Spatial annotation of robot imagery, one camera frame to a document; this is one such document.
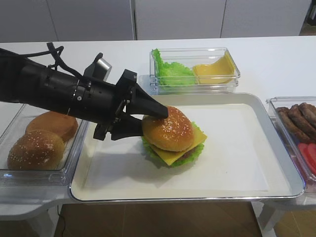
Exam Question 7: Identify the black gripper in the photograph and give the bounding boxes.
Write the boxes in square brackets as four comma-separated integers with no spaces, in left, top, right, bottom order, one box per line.
[74,70,168,140]

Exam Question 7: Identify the sesame bun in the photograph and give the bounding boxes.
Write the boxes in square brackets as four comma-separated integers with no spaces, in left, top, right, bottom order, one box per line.
[7,130,65,170]
[142,106,194,152]

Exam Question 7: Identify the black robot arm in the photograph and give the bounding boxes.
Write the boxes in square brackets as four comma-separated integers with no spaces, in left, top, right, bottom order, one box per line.
[0,44,168,140]

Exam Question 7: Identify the lettuce leaf under burger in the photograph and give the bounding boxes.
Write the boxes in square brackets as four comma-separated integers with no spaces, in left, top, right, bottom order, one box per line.
[141,120,205,168]

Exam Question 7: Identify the cheese slice on burger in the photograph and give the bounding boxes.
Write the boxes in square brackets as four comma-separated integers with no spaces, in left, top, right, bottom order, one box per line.
[149,130,208,167]

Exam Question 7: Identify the green lettuce in container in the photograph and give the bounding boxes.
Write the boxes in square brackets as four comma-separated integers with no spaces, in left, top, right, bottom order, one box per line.
[152,49,196,85]

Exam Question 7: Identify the clear lettuce cheese container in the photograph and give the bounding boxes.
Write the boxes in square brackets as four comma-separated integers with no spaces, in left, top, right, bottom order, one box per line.
[148,47,240,94]

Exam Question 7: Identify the cheese slices stack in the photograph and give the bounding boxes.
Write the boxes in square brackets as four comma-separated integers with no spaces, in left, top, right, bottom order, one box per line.
[193,63,234,84]

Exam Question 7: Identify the leaning cheese slice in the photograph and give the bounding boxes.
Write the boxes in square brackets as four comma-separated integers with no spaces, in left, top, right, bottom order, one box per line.
[210,53,235,75]

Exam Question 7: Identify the brown patty in burger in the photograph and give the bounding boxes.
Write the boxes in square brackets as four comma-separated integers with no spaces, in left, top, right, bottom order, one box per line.
[178,145,200,161]

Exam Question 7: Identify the plain bottom bun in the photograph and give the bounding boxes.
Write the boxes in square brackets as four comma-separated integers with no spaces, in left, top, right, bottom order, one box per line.
[25,111,78,143]

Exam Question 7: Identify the clear bun container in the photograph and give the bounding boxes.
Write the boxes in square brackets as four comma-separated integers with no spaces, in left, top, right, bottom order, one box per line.
[0,98,93,193]

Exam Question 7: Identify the silver metal tray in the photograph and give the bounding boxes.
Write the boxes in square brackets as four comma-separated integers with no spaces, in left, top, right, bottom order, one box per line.
[70,93,305,202]

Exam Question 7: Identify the back brown meat patty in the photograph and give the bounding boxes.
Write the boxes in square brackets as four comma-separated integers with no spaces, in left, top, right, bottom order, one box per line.
[276,107,313,144]

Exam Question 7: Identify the brown meat patty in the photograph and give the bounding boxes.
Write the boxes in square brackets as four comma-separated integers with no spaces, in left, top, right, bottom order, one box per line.
[276,107,313,144]
[288,104,316,140]
[299,103,316,128]

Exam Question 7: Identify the middle brown meat patty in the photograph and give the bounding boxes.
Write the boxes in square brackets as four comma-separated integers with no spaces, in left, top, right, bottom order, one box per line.
[288,104,316,140]

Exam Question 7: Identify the clear patty tomato container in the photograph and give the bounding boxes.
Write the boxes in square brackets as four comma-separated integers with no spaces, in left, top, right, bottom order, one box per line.
[267,97,316,194]

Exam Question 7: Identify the middle red tomato slice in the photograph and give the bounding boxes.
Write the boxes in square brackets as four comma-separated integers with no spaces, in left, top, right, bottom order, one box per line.
[298,143,312,161]

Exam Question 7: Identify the red tomato slice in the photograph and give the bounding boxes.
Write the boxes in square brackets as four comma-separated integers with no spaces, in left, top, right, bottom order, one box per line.
[298,143,312,161]
[304,144,316,175]

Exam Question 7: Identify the front brown meat patty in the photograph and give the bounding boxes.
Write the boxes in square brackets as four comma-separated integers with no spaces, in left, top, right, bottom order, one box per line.
[299,103,316,128]

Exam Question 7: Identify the front red tomato slice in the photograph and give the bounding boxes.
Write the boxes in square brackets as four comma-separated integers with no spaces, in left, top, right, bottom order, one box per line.
[304,144,316,175]

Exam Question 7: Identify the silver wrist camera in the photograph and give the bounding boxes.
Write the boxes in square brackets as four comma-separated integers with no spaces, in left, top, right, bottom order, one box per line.
[83,53,112,81]

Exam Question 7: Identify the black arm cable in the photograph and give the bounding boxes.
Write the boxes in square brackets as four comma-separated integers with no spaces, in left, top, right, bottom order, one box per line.
[14,42,83,79]

